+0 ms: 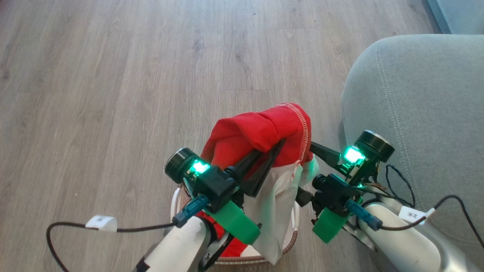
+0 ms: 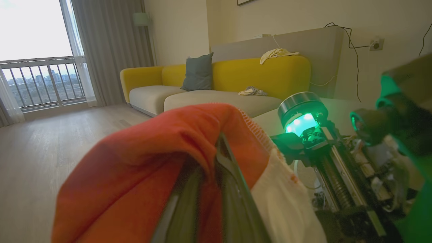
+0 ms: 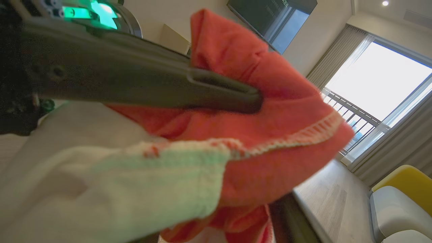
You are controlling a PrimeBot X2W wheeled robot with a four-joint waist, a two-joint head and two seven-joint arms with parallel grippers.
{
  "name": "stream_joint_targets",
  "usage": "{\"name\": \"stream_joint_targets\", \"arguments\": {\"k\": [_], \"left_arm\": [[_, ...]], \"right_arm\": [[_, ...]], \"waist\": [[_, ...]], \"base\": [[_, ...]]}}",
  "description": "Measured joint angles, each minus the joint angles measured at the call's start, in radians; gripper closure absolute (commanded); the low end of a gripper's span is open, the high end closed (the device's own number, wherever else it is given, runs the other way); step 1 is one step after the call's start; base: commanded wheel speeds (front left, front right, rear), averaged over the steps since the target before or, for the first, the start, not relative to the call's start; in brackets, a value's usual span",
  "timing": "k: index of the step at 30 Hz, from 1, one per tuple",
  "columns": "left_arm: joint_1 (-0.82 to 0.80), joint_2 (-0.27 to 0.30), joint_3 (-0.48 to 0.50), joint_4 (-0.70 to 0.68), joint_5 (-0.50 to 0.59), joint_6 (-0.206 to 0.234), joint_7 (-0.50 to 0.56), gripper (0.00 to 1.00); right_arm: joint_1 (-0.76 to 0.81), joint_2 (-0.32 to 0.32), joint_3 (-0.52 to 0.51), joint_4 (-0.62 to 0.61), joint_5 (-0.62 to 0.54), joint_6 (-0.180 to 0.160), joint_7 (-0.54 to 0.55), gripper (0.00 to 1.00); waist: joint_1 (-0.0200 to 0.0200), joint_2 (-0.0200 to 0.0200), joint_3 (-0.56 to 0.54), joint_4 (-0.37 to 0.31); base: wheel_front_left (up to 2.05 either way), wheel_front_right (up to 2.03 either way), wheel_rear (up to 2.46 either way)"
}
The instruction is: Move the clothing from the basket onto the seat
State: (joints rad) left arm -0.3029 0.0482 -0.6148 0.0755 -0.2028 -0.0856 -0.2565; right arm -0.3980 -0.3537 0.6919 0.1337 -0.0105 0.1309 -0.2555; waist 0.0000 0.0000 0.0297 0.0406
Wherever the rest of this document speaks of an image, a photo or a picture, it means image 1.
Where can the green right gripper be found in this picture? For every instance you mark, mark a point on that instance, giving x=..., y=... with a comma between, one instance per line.
x=329, y=226

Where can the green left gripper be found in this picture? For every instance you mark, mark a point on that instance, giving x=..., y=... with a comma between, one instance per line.
x=236, y=223

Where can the red and white garment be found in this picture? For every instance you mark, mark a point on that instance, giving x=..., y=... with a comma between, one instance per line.
x=257, y=128

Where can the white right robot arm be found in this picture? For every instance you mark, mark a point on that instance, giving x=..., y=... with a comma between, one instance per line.
x=401, y=245

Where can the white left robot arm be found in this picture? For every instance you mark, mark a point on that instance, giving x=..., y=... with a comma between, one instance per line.
x=177, y=245

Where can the white laundry basket brown rim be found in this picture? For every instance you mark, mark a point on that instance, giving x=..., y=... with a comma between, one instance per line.
x=245, y=260

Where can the grey fabric sofa seat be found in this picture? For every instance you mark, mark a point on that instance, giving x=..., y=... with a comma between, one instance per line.
x=423, y=105

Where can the grey-blue rug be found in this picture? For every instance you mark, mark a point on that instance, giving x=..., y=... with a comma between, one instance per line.
x=459, y=15

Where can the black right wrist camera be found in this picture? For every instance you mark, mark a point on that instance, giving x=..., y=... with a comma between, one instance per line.
x=334, y=192

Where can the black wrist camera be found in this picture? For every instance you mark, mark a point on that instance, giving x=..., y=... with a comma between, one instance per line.
x=215, y=185
x=334, y=192

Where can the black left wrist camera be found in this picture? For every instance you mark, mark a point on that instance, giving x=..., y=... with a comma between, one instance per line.
x=215, y=185

